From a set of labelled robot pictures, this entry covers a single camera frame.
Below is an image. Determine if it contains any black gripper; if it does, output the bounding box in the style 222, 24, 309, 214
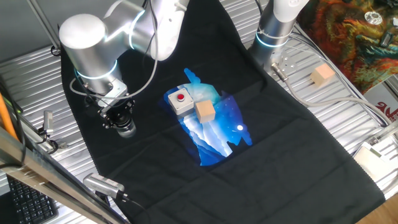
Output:
101, 98, 136, 129

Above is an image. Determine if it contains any clear glass jar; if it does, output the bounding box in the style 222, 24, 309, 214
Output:
116, 123, 137, 139

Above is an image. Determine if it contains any grey box with red button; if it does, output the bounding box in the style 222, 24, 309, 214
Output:
167, 88, 195, 116

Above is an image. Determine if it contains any wooden cube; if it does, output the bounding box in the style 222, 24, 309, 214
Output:
195, 100, 216, 124
309, 63, 336, 87

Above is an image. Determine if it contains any orange tube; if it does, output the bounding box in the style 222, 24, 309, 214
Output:
0, 92, 19, 141

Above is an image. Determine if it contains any thin metal pole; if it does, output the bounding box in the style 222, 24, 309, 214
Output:
26, 0, 62, 51

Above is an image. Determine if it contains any black keyboard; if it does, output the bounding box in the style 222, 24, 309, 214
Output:
6, 174, 60, 224

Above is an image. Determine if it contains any black cloth with blue print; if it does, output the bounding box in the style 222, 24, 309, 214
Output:
57, 0, 386, 224

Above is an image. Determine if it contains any colourful patterned cloth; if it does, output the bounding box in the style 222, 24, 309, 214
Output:
297, 0, 398, 96

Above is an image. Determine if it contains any white flat device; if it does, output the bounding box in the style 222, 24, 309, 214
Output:
353, 141, 398, 187

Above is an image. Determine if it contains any white panel with red logo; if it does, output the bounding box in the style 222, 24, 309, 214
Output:
357, 74, 398, 128

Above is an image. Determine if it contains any round silver metal flange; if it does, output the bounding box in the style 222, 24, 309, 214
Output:
364, 11, 383, 26

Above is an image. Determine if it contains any small dark metal object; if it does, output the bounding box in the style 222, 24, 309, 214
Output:
379, 30, 393, 48

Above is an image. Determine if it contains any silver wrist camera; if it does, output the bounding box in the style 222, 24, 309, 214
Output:
98, 77, 129, 114

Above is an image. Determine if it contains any small silver exterior camera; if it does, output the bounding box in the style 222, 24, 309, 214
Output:
43, 110, 55, 135

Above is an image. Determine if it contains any silver ribbed exterior camera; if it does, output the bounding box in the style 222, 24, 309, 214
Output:
83, 173, 126, 200

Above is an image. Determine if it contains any black exterior camera plug cable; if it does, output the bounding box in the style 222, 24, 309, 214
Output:
116, 191, 153, 218

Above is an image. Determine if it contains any aluminium frame beam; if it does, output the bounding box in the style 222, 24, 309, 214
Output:
0, 126, 128, 224

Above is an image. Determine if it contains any thick grey base cable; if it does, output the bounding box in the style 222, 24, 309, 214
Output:
270, 62, 391, 127

